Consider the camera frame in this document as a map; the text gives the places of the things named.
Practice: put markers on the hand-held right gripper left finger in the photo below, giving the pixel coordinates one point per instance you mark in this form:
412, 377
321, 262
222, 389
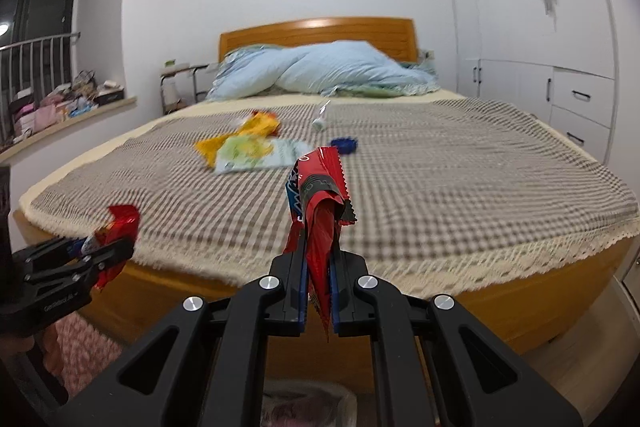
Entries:
299, 307

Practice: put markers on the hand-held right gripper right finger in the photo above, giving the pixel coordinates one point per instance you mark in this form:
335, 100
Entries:
337, 307

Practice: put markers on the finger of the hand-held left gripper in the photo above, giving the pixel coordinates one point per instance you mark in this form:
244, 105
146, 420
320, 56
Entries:
55, 254
80, 272

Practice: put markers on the red snack packet white print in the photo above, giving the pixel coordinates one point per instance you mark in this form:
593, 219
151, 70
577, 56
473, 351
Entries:
122, 222

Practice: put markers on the trash bin with plastic liner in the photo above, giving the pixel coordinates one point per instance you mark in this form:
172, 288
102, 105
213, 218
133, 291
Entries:
310, 412

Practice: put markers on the red and black snack wrapper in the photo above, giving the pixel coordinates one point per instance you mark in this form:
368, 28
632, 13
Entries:
320, 187

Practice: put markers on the green and yellow food pouch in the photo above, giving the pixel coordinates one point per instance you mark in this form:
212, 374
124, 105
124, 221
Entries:
250, 154

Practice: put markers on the blue jar lid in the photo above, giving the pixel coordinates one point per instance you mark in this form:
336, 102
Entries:
345, 146

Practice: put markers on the clear plastic bottle white cap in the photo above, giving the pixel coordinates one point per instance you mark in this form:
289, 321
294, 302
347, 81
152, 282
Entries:
318, 123

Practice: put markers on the long yellow snack bag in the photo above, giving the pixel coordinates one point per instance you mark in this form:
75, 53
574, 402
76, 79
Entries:
260, 124

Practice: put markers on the pink cloth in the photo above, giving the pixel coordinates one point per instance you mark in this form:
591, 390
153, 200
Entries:
40, 119

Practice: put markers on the light blue item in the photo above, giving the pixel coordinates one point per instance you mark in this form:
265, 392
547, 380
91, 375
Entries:
82, 109

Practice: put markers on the wooden windowsill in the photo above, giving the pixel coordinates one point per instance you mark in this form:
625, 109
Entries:
115, 104

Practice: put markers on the black box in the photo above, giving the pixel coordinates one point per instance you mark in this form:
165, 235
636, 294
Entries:
110, 96

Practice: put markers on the handbag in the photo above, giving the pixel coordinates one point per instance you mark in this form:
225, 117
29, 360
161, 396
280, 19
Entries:
85, 84

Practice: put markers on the small white box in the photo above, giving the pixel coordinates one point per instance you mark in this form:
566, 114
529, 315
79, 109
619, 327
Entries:
111, 84

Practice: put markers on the brown checked blanket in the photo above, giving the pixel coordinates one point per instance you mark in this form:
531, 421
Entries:
450, 167

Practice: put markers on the metal window railing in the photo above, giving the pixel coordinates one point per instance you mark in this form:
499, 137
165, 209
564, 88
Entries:
40, 42

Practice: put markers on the light blue duvet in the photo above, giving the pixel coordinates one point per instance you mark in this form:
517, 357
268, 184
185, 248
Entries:
325, 67

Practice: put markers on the dark window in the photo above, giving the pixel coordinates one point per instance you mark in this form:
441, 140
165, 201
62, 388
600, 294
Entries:
45, 2

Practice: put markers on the wooden headboard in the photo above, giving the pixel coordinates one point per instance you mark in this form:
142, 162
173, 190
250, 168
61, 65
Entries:
320, 32

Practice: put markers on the white wardrobe drawer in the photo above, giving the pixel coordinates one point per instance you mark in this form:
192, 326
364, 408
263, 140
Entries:
580, 134
582, 94

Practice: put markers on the white wardrobe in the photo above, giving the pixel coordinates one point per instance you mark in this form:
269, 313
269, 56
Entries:
500, 7

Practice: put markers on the black frame side table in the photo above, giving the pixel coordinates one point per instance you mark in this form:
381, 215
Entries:
192, 69

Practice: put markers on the wall outlet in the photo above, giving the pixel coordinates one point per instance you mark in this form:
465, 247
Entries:
426, 55

